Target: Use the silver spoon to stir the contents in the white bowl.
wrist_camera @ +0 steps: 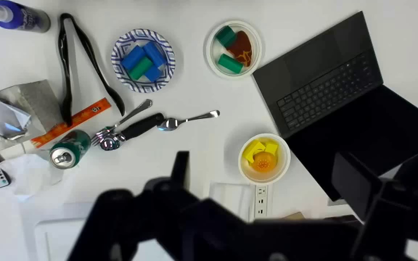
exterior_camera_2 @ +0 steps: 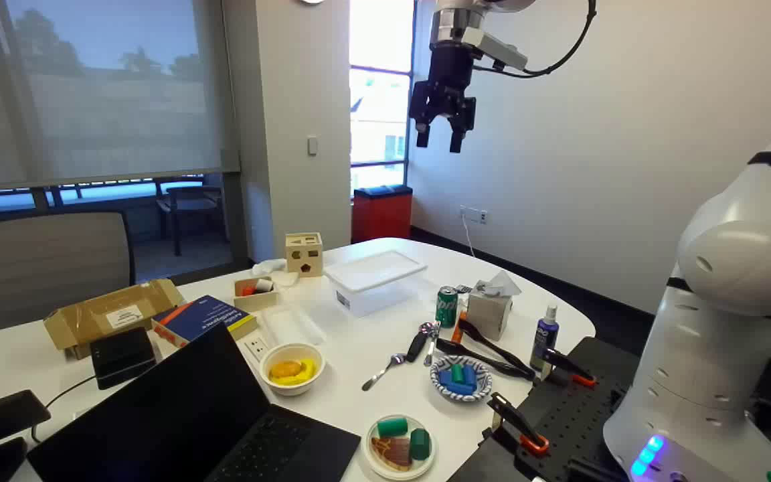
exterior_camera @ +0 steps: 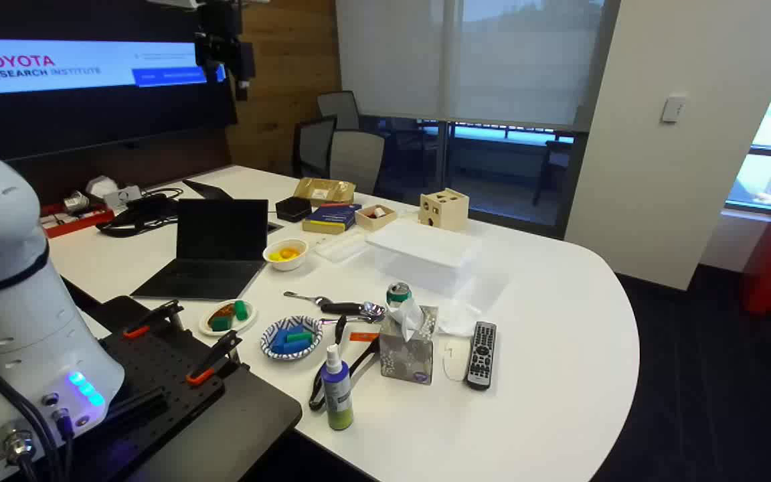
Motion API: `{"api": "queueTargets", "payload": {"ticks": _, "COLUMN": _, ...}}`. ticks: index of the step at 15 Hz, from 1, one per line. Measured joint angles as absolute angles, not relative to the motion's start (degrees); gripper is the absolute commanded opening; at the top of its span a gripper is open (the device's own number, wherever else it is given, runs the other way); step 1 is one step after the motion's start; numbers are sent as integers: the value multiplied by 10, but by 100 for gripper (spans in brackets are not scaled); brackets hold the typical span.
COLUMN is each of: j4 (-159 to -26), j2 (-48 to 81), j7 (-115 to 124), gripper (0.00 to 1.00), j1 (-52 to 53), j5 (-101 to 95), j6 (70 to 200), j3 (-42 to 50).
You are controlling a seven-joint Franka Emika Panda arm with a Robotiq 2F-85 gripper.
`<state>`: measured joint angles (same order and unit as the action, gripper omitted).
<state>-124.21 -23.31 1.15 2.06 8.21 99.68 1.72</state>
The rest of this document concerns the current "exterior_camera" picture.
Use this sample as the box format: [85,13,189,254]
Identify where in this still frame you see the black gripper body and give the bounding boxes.
[192,0,260,85]

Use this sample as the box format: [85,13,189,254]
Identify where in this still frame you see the green block in bowl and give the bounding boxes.
[276,327,313,351]

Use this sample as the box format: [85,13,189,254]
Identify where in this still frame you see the blue patterned bowl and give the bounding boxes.
[256,314,325,363]

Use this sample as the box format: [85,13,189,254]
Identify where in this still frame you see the black mesh chair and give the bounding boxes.
[292,114,341,179]

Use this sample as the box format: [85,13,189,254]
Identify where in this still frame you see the dark grey chair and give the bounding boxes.
[317,89,363,134]

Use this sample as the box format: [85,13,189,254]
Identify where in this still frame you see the black flat sleeve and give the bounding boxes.
[181,177,238,203]

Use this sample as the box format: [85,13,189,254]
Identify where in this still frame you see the cardboard box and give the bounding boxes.
[292,173,358,208]

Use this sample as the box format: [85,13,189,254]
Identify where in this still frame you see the small black box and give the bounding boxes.
[272,196,313,225]

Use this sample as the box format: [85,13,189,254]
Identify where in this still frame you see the grey upholstered chair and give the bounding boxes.
[327,128,389,196]

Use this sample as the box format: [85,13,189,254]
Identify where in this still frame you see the black laptop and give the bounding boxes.
[130,196,272,303]

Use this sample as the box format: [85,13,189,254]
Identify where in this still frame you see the blue book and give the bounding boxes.
[299,200,362,236]

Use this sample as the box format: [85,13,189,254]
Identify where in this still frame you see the yellow food pieces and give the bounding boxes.
[267,243,306,266]

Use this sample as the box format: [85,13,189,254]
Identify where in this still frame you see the small wooden tray box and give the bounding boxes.
[353,200,398,232]

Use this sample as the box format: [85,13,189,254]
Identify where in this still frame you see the red flat strip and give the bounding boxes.
[41,205,118,240]

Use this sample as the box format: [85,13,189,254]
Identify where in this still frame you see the white roller blind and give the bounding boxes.
[335,0,620,134]

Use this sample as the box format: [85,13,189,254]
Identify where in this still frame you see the brown toy food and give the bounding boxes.
[207,304,238,333]

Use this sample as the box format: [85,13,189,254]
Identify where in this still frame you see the wooden cube with holes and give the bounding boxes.
[418,187,470,232]

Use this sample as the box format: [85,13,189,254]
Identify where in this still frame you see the small white plate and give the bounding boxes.
[192,296,260,341]

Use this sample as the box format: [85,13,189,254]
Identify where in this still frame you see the black orange clamp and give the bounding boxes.
[120,299,184,342]
[184,329,246,389]

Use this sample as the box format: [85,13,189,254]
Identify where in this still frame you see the green can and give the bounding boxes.
[383,282,416,311]

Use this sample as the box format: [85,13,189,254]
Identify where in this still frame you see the grey tissue box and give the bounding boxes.
[378,282,442,385]

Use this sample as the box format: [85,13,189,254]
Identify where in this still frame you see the black mounting board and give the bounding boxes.
[46,294,306,482]

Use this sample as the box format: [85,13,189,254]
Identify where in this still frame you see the grey remote control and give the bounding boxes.
[460,318,500,393]

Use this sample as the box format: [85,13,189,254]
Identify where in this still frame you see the black cable bundle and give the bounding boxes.
[97,191,181,237]

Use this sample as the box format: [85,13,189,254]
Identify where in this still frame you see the black handled tool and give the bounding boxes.
[317,296,385,323]

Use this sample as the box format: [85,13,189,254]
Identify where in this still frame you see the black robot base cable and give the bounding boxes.
[0,318,72,482]

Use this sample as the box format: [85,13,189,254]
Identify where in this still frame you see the white light switch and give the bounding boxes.
[659,92,689,125]

